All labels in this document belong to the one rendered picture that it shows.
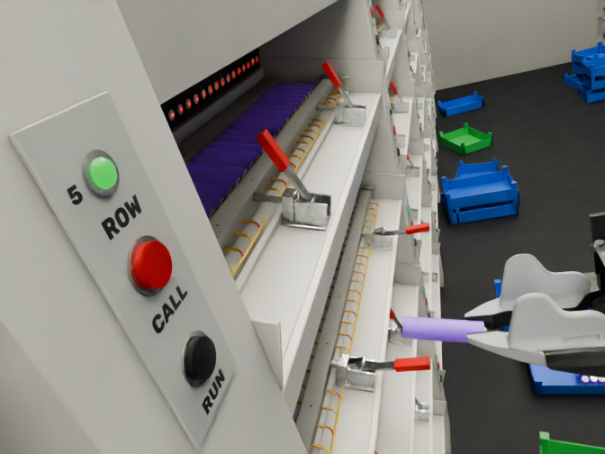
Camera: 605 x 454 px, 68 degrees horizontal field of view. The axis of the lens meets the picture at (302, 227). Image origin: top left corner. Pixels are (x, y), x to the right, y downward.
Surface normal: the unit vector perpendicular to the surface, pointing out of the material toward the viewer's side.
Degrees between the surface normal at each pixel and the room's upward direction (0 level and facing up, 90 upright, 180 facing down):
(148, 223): 90
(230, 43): 106
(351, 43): 90
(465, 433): 0
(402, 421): 15
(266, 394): 90
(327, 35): 90
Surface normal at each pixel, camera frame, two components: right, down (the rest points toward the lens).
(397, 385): -0.01, -0.85
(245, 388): 0.94, -0.12
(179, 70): 0.97, 0.11
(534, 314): -0.21, 0.51
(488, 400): -0.27, -0.85
